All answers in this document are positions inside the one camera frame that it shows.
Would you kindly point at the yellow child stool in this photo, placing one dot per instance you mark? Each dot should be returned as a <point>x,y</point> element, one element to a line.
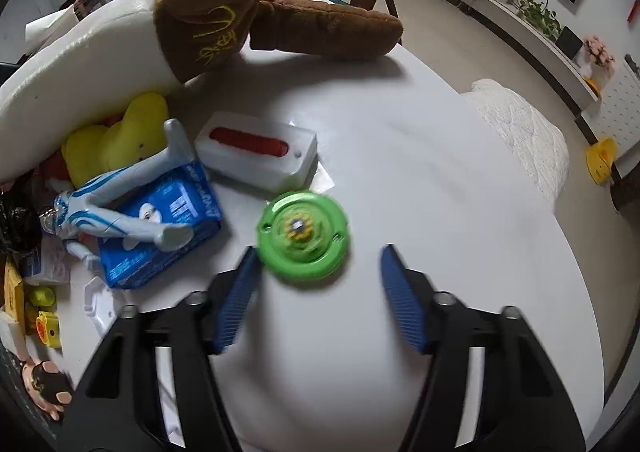
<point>601,161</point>

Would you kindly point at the yellow and orange toy block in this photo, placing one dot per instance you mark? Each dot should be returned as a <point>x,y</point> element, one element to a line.
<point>49,330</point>

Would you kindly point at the trailing green plant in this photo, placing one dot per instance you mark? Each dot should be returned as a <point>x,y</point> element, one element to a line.
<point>540,14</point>

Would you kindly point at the white television counter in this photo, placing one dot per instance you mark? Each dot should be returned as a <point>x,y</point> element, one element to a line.
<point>500,16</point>

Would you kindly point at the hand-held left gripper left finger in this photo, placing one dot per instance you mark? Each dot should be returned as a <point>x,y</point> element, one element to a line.
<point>232,307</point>

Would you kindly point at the white pegboard panel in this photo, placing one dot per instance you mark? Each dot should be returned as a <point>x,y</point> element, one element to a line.
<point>620,106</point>

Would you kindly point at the yellow plush toy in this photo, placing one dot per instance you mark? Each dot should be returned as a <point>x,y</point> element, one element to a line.
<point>120,141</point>

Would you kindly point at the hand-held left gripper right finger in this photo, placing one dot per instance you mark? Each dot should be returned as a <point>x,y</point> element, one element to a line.
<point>405,304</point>

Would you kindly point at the small black frame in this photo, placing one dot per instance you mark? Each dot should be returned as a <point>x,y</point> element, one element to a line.
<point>569,42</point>

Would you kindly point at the brown plush hammer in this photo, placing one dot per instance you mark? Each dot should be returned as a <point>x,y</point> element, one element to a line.
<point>210,11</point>

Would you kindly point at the white bowling pin plush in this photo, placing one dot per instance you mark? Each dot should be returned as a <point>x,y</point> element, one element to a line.
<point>80,71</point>

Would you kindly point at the white quilted cushion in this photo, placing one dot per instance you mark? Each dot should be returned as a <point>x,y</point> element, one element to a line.
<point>525,136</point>

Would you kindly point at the green spinning top toy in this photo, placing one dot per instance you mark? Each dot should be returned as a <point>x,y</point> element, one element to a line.
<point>302,234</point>

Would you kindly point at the white box with red insert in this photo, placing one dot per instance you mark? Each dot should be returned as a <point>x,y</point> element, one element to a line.
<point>260,159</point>

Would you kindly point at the black plastic bag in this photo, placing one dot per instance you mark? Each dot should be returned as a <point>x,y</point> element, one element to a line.
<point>20,217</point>

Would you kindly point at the blue tissue packet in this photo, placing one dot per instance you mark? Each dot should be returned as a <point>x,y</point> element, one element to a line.
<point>190,197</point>

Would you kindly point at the silver and blue hero figure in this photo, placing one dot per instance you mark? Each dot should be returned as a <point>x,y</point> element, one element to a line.
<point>120,217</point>

